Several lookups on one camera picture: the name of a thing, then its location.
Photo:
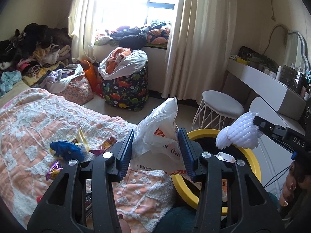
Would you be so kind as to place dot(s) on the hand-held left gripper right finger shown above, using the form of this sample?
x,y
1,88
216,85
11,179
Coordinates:
x,y
187,153

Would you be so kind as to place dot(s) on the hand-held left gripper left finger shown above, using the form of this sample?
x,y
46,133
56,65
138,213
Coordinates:
x,y
125,154

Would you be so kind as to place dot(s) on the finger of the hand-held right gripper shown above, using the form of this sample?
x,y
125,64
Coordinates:
x,y
266,125

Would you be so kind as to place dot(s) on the white fluffy cloth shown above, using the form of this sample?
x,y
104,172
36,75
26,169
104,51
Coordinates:
x,y
238,131

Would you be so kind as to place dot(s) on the yellow rimmed trash bin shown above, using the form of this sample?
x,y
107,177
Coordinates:
x,y
252,160

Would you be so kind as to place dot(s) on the white plastic bag red print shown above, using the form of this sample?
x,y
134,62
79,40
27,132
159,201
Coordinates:
x,y
155,131

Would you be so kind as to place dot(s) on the person's right hand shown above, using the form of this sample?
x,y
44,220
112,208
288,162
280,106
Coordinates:
x,y
290,187

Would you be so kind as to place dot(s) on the person's left hand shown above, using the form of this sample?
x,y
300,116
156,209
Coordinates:
x,y
124,224

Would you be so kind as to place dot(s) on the white rounded panel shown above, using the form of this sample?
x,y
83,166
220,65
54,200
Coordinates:
x,y
264,109

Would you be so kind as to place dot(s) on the red and orange snack wrapper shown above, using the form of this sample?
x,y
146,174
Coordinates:
x,y
107,144

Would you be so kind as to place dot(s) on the yellow snack wrapper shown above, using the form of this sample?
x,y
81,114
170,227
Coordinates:
x,y
81,140

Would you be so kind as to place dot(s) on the white vanity desk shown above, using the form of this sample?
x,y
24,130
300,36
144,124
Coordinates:
x,y
257,77

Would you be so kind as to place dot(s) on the blue snack wrapper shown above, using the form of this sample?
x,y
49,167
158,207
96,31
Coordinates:
x,y
65,150

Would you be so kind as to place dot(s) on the dinosaur print laundry basket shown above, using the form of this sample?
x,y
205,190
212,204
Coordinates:
x,y
126,92

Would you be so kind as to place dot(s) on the teal pants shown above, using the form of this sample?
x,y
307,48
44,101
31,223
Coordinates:
x,y
177,219

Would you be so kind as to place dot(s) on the purple candy wrapper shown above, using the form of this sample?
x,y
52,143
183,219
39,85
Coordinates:
x,y
54,171

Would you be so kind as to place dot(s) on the black handbag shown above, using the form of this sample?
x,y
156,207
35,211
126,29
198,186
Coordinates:
x,y
246,52

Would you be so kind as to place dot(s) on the pink floral bag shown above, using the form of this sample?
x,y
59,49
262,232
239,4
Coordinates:
x,y
77,89

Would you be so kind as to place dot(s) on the orange plastic bag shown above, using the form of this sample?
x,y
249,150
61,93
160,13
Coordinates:
x,y
90,75

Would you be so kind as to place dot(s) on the grey plastic bag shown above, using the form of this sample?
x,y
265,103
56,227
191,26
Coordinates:
x,y
131,63

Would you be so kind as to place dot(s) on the orange clothing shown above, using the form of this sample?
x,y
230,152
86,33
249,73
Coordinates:
x,y
116,58

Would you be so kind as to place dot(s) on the orange and white tufted blanket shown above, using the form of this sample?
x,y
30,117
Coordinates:
x,y
36,116

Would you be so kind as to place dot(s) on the cream curtain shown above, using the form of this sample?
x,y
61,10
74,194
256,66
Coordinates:
x,y
82,17
199,41

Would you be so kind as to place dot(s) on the clothes pile on window sill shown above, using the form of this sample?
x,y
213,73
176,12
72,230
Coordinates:
x,y
133,35

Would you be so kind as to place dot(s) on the teal cloth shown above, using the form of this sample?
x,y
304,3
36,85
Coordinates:
x,y
9,80

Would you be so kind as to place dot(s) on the clothes pile on bed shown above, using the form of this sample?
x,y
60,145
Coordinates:
x,y
34,46

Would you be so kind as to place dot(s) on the wavy frame mirror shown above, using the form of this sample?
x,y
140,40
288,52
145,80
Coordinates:
x,y
294,48

